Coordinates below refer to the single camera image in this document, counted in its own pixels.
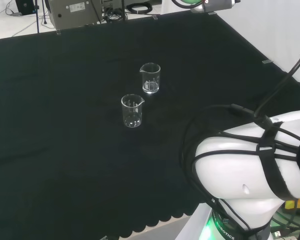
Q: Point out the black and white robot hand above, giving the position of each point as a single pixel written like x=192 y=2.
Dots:
x=215 y=6

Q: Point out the clear glass beaker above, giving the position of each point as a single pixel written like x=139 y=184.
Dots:
x=132 y=112
x=151 y=82

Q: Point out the clear cloth clip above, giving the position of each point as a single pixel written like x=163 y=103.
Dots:
x=211 y=13
x=58 y=32
x=155 y=17
x=266 y=61

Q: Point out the grey metal equipment box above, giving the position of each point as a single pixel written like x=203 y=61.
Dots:
x=75 y=12

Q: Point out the blue tripod leg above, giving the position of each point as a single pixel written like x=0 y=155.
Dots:
x=37 y=17

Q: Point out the black device box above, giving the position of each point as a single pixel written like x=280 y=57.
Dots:
x=25 y=6

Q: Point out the black cloth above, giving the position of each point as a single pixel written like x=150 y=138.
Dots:
x=65 y=137

